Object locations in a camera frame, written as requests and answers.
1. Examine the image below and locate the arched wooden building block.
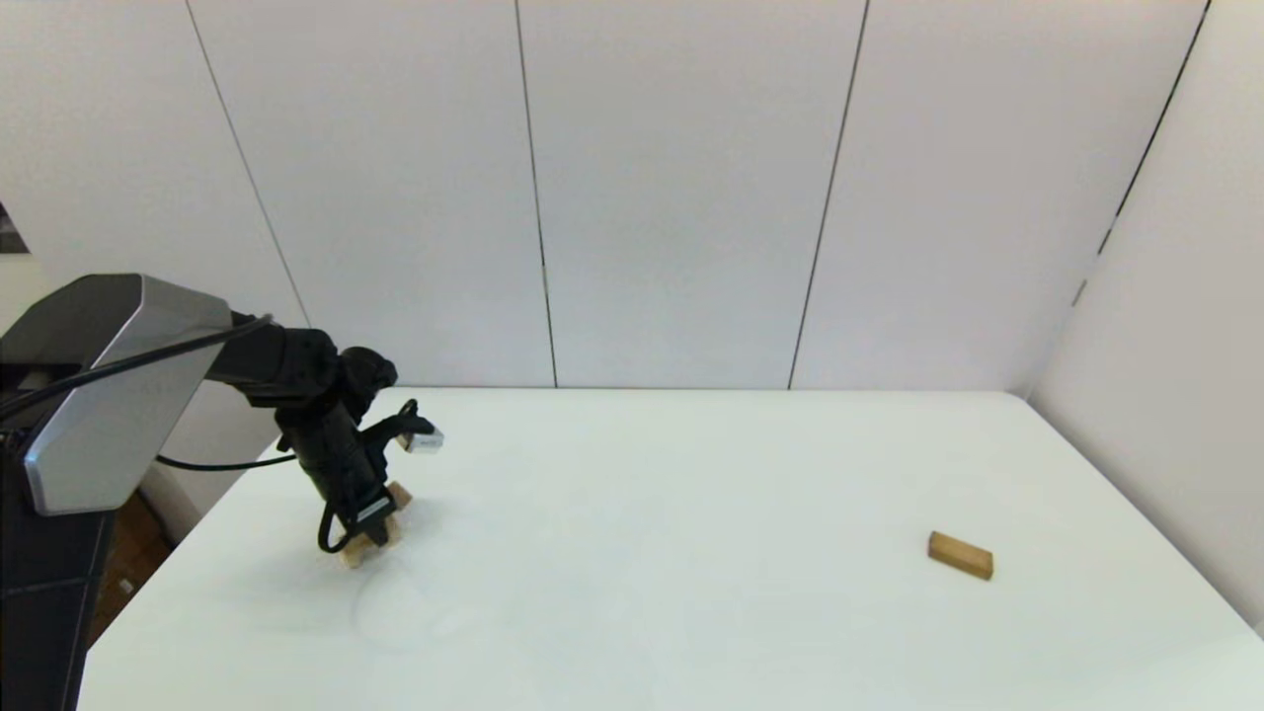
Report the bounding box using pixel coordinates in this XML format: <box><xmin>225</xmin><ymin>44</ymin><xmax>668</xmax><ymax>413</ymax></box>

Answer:
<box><xmin>341</xmin><ymin>513</ymin><xmax>404</xmax><ymax>570</ymax></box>

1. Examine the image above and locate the rectangular wooden building block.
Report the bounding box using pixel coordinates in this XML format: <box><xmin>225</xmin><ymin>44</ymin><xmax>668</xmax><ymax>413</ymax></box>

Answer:
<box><xmin>927</xmin><ymin>530</ymin><xmax>993</xmax><ymax>581</ymax></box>

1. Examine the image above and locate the brown labelled cardboard box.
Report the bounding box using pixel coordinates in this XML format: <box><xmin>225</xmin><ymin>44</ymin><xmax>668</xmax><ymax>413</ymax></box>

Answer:
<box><xmin>89</xmin><ymin>489</ymin><xmax>177</xmax><ymax>643</ymax></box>

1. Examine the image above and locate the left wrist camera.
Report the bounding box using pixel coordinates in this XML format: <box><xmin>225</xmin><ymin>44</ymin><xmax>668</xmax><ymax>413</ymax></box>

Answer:
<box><xmin>367</xmin><ymin>399</ymin><xmax>445</xmax><ymax>455</ymax></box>

